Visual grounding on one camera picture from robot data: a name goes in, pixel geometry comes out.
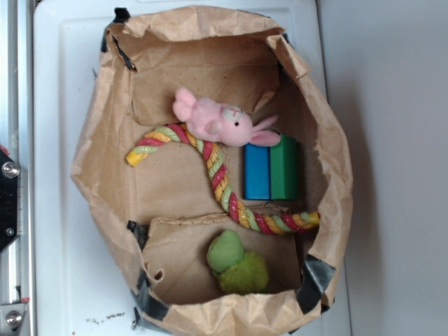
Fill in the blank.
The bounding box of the multicolored twisted rope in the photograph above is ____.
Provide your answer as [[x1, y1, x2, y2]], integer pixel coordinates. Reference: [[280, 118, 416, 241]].
[[125, 122, 321, 237]]

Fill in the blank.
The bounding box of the brown paper bag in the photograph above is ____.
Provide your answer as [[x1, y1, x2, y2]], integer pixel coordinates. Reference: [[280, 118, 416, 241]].
[[71, 5, 353, 335]]

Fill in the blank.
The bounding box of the blue wooden block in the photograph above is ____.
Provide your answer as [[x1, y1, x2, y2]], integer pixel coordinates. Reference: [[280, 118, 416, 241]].
[[244, 144, 270, 200]]

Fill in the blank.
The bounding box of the pink plush bunny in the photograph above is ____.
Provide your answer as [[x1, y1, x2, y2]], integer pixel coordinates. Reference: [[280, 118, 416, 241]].
[[173, 87, 281, 147]]

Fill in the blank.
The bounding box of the green wooden block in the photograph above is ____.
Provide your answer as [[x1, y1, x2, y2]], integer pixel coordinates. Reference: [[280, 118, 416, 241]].
[[269, 135, 299, 200]]

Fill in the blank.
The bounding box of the green plush toy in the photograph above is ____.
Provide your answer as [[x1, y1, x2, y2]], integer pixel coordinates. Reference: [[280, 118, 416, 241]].
[[206, 230, 270, 295]]

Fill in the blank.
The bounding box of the white plastic tray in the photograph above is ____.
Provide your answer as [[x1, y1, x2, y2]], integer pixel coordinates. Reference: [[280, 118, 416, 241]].
[[33, 0, 353, 336]]

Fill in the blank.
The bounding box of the black metal bracket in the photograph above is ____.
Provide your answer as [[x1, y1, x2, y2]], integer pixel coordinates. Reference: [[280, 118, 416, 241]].
[[0, 148, 20, 252]]

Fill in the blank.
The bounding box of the aluminium frame rail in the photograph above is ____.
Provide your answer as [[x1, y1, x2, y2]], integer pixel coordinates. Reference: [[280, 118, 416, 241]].
[[1, 1, 37, 335]]

